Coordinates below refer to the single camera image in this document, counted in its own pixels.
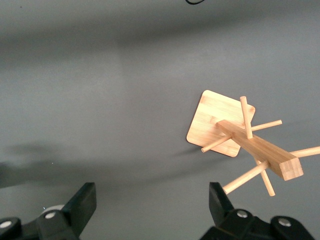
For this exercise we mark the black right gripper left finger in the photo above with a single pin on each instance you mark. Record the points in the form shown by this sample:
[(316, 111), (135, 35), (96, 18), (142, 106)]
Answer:
[(77, 212)]

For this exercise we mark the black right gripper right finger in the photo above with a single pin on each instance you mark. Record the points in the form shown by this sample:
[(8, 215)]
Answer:
[(223, 217)]

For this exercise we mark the wooden mug tree stand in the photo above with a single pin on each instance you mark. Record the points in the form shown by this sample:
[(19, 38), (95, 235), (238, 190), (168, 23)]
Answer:
[(215, 120)]

